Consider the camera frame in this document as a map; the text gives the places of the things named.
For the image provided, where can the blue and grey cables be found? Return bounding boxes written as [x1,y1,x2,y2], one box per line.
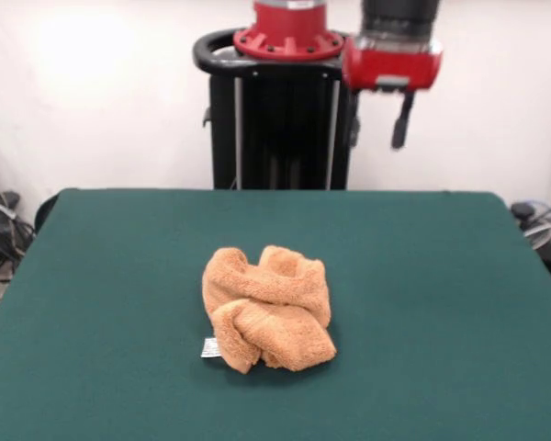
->
[509,195,551,252]

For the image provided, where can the black cable tangle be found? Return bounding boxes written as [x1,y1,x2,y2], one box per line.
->
[0,146,37,318]

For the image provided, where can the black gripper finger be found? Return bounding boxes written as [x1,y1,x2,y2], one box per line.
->
[391,94,415,151]

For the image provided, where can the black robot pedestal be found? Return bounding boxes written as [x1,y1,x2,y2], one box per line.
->
[192,27,364,191]

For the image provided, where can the dark green table cloth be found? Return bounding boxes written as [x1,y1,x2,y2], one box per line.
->
[0,187,551,441]

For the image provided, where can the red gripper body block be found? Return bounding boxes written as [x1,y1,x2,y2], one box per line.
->
[342,39,444,95]

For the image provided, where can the orange terry towel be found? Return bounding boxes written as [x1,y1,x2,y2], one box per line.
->
[201,244,338,374]

